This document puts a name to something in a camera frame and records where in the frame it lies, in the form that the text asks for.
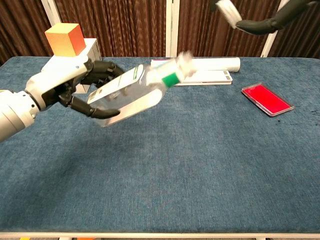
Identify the white bottle cap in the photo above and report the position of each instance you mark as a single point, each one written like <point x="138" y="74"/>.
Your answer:
<point x="230" y="12"/>

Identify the white table frame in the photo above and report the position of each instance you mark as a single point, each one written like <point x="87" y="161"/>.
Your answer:
<point x="160" y="235"/>

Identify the white screen post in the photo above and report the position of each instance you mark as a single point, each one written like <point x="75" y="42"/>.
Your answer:
<point x="267" y="45"/>
<point x="171" y="27"/>
<point x="50" y="12"/>

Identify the white cardboard box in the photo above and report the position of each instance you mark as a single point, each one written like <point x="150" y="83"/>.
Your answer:
<point x="93" y="50"/>

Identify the red card in clear case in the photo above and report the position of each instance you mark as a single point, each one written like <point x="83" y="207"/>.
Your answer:
<point x="267" y="98"/>

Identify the transparent plastic bottle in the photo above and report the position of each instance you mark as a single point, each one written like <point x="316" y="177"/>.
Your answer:
<point x="130" y="95"/>

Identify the white paper roll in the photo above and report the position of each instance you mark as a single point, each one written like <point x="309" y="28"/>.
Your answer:
<point x="215" y="63"/>

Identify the blue fabric table cover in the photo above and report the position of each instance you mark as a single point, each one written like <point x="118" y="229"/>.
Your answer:
<point x="175" y="180"/>

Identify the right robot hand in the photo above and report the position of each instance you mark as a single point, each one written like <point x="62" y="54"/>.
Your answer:
<point x="287" y="15"/>

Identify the brown curtain panel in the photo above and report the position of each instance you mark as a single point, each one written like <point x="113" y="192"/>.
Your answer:
<point x="302" y="40"/>
<point x="17" y="27"/>
<point x="125" y="27"/>
<point x="197" y="27"/>

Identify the white folding stand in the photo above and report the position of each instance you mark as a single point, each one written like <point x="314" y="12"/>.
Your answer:
<point x="210" y="78"/>

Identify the orange cube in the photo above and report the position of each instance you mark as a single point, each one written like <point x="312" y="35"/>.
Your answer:
<point x="65" y="40"/>

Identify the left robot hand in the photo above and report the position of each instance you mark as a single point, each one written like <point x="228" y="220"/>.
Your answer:
<point x="55" y="80"/>

